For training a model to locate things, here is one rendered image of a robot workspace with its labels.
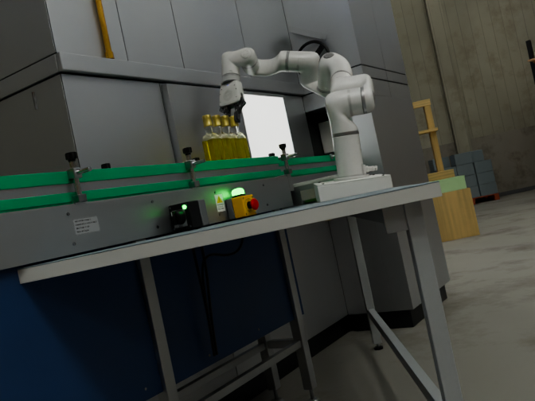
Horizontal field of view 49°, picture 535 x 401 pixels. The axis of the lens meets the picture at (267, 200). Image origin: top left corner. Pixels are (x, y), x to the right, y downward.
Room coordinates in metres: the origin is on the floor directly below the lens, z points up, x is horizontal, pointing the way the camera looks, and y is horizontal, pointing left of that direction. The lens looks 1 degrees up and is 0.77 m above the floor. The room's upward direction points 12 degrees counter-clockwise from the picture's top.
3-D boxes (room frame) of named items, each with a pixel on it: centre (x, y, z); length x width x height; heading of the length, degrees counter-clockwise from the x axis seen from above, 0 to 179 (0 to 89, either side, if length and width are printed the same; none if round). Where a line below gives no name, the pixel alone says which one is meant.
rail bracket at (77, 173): (1.49, 0.45, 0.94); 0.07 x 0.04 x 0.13; 57
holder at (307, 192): (2.47, -0.21, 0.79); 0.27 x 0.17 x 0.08; 57
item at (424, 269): (2.10, -0.32, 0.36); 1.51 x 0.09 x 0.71; 178
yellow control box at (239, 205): (2.01, 0.09, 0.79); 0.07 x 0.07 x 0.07; 57
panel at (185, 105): (2.67, 0.06, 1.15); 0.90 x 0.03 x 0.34; 147
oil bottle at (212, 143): (2.26, 0.16, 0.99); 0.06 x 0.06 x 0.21; 57
